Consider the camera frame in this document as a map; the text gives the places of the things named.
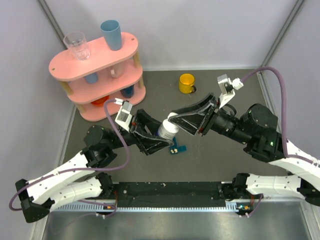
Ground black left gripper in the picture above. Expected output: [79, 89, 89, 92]
[107, 109, 176, 155]

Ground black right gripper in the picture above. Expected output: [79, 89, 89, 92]
[168, 93, 251, 145]

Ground white pill bottle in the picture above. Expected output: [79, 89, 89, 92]
[157, 119, 179, 140]

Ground white bottle cap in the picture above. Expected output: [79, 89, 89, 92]
[167, 112, 178, 124]

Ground teal pill organizer box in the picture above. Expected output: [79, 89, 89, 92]
[169, 137, 187, 155]

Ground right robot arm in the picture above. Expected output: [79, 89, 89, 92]
[168, 93, 320, 206]

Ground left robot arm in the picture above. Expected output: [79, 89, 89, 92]
[15, 107, 179, 223]

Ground yellow mug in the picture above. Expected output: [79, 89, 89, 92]
[179, 73, 197, 94]

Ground dark blue faceted cup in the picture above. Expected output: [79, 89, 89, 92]
[120, 85, 135, 99]

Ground orange plastic bowl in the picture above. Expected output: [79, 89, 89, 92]
[90, 95, 110, 107]

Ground pink three-tier wooden shelf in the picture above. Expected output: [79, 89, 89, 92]
[48, 32, 146, 122]

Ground small light blue cup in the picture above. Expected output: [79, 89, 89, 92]
[84, 72, 99, 84]

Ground light blue plastic tumbler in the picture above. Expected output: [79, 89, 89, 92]
[100, 20, 122, 51]

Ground clear drinking glass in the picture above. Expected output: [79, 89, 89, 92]
[63, 31, 91, 61]

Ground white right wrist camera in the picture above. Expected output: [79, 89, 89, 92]
[217, 74, 244, 109]

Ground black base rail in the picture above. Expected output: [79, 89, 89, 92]
[114, 181, 237, 208]

